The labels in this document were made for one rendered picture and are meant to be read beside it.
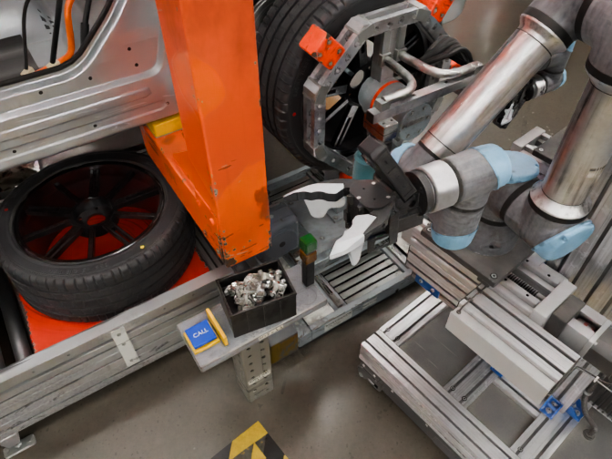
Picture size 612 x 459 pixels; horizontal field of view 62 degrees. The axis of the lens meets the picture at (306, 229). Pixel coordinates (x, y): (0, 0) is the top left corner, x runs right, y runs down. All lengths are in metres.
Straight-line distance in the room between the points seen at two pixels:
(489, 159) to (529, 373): 0.57
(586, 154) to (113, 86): 1.31
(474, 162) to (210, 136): 0.66
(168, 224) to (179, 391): 0.62
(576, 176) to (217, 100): 0.76
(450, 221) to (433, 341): 1.00
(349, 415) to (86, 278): 0.99
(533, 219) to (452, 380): 0.79
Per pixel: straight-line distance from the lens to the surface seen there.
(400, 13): 1.58
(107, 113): 1.75
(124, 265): 1.71
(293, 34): 1.55
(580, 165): 1.03
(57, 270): 1.77
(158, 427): 1.96
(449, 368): 1.81
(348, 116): 1.78
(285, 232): 1.88
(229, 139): 1.29
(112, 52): 1.70
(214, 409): 1.94
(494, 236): 1.27
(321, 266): 2.08
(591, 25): 0.94
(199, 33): 1.13
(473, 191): 0.83
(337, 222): 2.12
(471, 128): 0.96
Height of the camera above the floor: 1.75
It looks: 47 degrees down
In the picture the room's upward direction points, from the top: straight up
